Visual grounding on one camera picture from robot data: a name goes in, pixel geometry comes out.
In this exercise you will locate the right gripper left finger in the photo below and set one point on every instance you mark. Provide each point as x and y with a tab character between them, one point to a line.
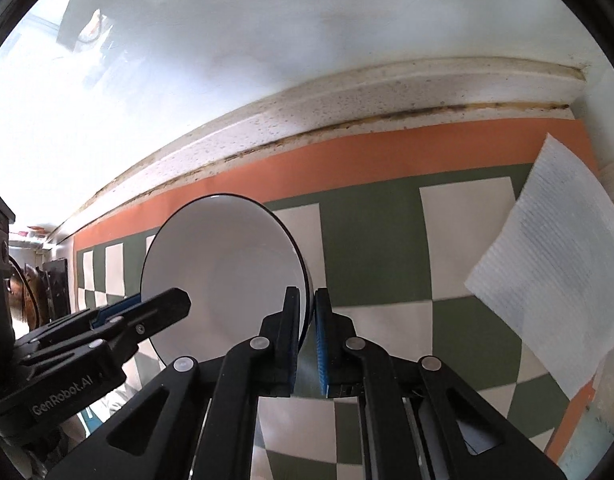
278	371

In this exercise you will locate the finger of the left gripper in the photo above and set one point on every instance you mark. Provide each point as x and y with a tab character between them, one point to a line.
147	309

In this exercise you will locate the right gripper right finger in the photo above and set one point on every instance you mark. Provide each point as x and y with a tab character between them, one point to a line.
339	369

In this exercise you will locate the white bowl dark rim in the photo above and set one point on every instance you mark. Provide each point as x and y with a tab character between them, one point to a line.
235	259

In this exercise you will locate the green checkered table mat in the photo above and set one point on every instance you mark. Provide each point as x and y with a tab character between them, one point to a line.
391	223

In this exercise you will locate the white paper towel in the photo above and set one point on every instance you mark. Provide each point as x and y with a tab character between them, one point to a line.
549	275

